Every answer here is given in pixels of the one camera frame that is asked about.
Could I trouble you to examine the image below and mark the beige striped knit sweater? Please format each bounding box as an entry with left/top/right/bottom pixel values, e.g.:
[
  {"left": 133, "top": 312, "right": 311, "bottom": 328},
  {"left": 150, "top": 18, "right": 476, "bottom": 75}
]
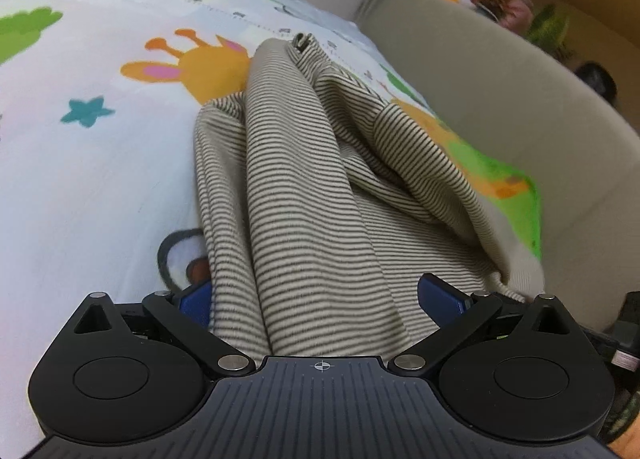
[{"left": 194, "top": 35, "right": 544, "bottom": 360}]

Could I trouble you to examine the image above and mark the beige padded headboard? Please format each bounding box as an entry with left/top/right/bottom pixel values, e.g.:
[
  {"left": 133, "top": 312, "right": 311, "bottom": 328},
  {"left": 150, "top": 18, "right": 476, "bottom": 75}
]
[{"left": 360, "top": 0, "right": 639, "bottom": 330}]

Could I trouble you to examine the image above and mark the colourful cartoon animal play mat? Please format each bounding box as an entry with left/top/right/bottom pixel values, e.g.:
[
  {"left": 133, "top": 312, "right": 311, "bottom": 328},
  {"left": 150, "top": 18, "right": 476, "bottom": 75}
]
[{"left": 1, "top": 0, "right": 535, "bottom": 458}]

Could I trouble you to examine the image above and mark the black round object on shelf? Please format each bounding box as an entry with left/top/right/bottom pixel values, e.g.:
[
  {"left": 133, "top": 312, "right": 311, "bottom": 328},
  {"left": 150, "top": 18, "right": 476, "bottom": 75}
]
[{"left": 574, "top": 61, "right": 617, "bottom": 104}]

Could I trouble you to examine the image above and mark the green leafed plant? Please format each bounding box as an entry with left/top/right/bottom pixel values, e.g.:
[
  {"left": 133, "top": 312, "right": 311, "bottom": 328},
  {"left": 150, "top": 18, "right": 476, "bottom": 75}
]
[{"left": 525, "top": 4, "right": 574, "bottom": 62}]

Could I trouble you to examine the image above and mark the red leafed potted plant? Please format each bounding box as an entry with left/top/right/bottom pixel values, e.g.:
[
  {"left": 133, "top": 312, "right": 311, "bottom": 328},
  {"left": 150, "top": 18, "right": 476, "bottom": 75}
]
[{"left": 471, "top": 0, "right": 534, "bottom": 36}]

